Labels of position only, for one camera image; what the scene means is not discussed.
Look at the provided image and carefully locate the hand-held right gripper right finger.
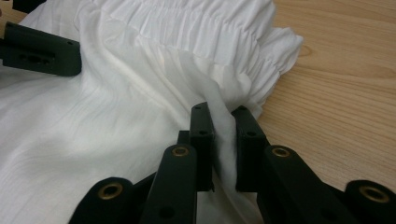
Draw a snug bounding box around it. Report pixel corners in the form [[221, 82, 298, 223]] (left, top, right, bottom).
[[232, 105, 271, 192]]

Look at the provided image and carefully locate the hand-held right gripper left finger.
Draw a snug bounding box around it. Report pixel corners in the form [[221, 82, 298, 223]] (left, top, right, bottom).
[[178, 102, 217, 192]]

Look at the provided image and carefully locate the white gathered skirt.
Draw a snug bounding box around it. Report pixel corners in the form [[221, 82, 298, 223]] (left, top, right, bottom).
[[0, 0, 304, 224]]

